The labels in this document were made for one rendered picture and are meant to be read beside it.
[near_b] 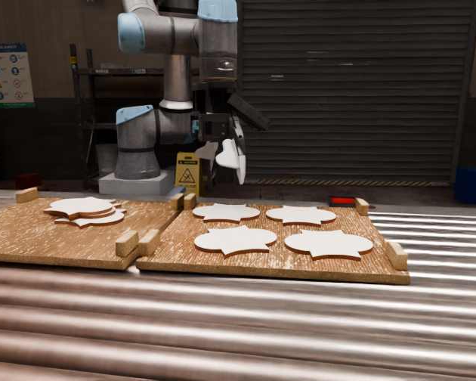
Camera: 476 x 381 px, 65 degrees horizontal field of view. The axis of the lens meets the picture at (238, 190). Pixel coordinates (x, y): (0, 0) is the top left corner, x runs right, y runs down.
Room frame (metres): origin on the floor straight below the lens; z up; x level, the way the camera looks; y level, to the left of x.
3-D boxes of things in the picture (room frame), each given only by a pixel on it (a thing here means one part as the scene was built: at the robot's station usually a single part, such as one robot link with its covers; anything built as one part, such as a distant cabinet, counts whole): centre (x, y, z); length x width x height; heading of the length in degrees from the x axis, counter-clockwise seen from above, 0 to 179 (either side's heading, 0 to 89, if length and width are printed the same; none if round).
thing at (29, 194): (0.90, 0.53, 0.95); 0.06 x 0.02 x 0.03; 171
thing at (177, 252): (0.68, -0.06, 0.93); 0.41 x 0.35 x 0.02; 83
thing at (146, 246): (0.58, 0.15, 0.95); 0.06 x 0.02 x 0.03; 173
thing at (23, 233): (0.74, 0.35, 0.93); 0.41 x 0.35 x 0.02; 81
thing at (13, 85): (5.63, 3.32, 1.55); 0.61 x 0.02 x 0.91; 86
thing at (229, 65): (0.77, 0.04, 1.24); 0.08 x 0.08 x 0.05
